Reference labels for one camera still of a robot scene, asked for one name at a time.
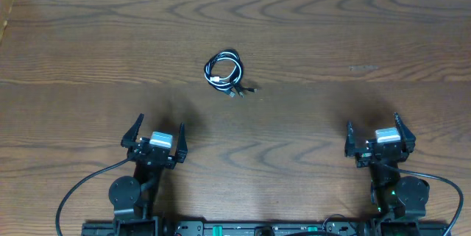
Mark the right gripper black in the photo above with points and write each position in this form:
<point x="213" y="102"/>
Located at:
<point x="380" y="151"/>

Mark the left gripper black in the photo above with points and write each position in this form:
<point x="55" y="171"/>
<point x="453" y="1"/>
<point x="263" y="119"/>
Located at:
<point x="152" y="154"/>

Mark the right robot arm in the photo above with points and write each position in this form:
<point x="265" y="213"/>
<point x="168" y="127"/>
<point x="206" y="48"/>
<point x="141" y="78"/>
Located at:
<point x="400" y="199"/>

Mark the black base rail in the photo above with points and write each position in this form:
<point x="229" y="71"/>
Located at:
<point x="199" y="228"/>

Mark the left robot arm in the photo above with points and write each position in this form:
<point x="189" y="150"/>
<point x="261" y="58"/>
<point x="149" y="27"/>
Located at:
<point x="133" y="196"/>

